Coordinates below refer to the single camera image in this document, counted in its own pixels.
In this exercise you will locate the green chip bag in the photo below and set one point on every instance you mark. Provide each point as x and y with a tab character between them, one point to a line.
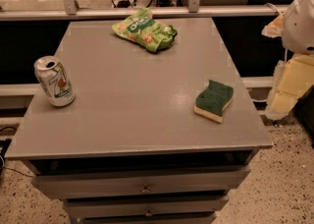
142	29

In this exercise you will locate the grey drawer cabinet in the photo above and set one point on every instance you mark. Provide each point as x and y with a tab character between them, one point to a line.
133	124

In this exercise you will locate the top drawer knob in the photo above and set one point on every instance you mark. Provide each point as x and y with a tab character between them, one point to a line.
145	190

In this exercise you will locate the drawer knob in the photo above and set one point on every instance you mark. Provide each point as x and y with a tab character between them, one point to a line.
148	214
145	190

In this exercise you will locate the green yellow sponge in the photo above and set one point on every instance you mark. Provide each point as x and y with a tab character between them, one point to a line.
213	100

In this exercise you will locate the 7up soda can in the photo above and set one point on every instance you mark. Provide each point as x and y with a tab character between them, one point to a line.
52	77

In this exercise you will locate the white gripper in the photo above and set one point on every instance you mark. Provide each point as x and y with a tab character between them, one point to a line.
300	25

